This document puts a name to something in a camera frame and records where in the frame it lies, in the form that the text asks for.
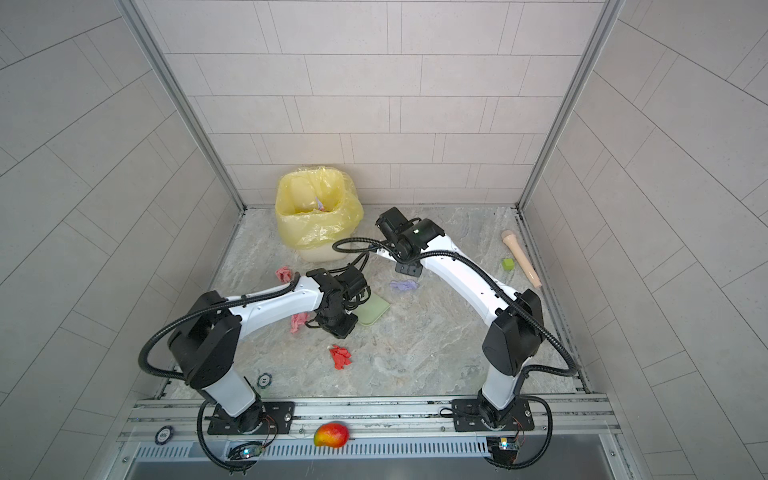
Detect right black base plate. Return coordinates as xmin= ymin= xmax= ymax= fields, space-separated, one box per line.
xmin=442 ymin=398 xmax=535 ymax=433

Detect light green dustpan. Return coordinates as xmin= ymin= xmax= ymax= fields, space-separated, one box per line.
xmin=354 ymin=293 xmax=390 ymax=326

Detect right circuit board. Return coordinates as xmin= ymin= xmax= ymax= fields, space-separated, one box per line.
xmin=486 ymin=437 xmax=520 ymax=466

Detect beige wooden rolling pin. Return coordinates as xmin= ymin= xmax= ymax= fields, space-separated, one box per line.
xmin=501 ymin=230 xmax=542 ymax=288

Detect white bin yellow bag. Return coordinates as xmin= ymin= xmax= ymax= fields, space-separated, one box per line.
xmin=275 ymin=166 xmax=364 ymax=263

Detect pink paper scrap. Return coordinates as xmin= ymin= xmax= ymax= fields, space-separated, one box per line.
xmin=275 ymin=267 xmax=294 ymax=284
xmin=290 ymin=312 xmax=310 ymax=334

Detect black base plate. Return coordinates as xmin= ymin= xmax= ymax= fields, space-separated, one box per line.
xmin=205 ymin=400 xmax=295 ymax=435
xmin=442 ymin=398 xmax=535 ymax=433

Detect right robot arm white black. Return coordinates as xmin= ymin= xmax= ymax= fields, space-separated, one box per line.
xmin=316 ymin=207 xmax=577 ymax=433

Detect pink paper scrap lower left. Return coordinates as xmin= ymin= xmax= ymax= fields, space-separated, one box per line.
xmin=290 ymin=312 xmax=310 ymax=334

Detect left circuit board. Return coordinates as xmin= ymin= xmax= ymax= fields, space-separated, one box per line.
xmin=227 ymin=442 xmax=264 ymax=462

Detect aluminium rail frame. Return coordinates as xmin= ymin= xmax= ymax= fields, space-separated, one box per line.
xmin=106 ymin=393 xmax=640 ymax=479

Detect red paper scrap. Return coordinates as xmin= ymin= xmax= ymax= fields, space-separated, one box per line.
xmin=329 ymin=345 xmax=352 ymax=370

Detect red yellow mango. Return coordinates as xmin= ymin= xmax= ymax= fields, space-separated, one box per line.
xmin=313 ymin=422 xmax=350 ymax=449

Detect circuit board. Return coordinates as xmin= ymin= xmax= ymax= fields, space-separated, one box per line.
xmin=227 ymin=442 xmax=264 ymax=462
xmin=486 ymin=437 xmax=520 ymax=466

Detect purple paper scrap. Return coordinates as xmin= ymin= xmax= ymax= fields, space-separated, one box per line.
xmin=390 ymin=280 xmax=419 ymax=292

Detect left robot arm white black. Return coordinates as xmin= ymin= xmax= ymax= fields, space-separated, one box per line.
xmin=138 ymin=253 xmax=371 ymax=448

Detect pink paper scrap upper left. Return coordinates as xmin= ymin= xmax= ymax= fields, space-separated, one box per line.
xmin=275 ymin=267 xmax=294 ymax=284

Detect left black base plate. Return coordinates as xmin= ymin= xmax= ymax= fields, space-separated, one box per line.
xmin=205 ymin=400 xmax=295 ymax=435

